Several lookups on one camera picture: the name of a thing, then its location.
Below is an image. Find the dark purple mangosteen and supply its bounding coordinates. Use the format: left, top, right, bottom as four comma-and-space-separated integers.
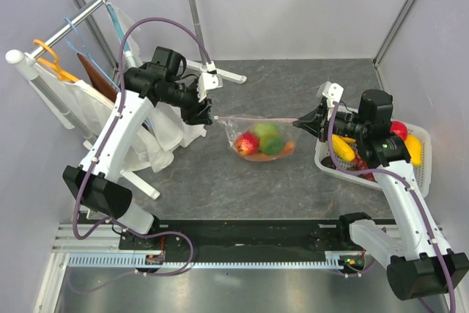
320, 156, 336, 169

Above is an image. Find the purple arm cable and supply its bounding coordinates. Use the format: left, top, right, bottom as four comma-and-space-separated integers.
71, 17, 213, 240
326, 103, 457, 313

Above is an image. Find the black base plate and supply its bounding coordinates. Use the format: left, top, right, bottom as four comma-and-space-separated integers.
119, 219, 363, 260

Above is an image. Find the clear pink-dotted zip bag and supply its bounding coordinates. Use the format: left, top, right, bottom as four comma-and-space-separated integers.
214, 116, 300, 162

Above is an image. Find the teal hanger with white cloth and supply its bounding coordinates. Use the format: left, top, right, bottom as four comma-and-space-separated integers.
106, 2, 143, 67

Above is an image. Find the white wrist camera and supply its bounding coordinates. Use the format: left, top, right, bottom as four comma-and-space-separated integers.
317, 81, 344, 108
196, 62, 223, 103

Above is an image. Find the orange carrot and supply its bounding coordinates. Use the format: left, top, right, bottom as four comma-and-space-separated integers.
237, 141, 295, 162

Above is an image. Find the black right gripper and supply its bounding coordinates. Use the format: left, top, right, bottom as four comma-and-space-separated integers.
295, 100, 369, 142

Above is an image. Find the orange hanger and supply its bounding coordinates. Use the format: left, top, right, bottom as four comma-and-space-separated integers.
32, 39, 80, 84

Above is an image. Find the white garment on hanger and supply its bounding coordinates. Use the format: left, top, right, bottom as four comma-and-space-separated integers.
33, 64, 114, 136

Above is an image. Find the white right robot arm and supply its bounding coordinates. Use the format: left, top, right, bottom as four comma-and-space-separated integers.
293, 82, 468, 312

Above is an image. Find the yellow mango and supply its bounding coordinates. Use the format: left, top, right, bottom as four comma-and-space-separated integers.
405, 135, 423, 167

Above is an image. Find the red apple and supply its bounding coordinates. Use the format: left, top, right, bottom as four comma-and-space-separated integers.
234, 132, 259, 155

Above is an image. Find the brown garment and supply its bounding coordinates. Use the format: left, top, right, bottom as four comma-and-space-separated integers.
76, 53, 117, 103

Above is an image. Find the green cabbage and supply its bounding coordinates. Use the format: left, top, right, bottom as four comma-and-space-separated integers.
252, 122, 279, 139

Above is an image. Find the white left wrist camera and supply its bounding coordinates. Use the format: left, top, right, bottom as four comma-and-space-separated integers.
196, 62, 223, 103

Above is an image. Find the green-yellow mango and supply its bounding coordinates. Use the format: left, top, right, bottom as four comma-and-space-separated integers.
259, 133, 285, 155

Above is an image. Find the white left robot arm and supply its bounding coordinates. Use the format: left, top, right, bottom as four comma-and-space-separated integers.
62, 47, 218, 249

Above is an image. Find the white plastic basket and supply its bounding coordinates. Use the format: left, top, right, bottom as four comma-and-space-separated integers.
314, 122, 432, 198

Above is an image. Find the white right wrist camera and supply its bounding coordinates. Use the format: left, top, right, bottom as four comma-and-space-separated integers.
317, 81, 344, 108

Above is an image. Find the purple grape bunch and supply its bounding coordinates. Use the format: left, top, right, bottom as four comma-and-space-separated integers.
353, 156, 376, 183

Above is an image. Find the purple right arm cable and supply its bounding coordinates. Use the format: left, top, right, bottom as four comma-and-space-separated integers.
326, 103, 457, 313

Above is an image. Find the red tomato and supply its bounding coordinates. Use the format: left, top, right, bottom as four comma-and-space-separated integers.
390, 120, 408, 141

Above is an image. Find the metal clothes rack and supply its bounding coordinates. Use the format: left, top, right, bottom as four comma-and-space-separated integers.
4, 0, 248, 200

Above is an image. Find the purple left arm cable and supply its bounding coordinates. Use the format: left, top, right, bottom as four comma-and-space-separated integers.
71, 17, 213, 240

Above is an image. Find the yellow corn cob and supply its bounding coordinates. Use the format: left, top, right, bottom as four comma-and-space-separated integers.
332, 134, 355, 162

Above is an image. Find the blue wire hanger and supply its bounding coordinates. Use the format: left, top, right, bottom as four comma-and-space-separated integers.
65, 18, 120, 92

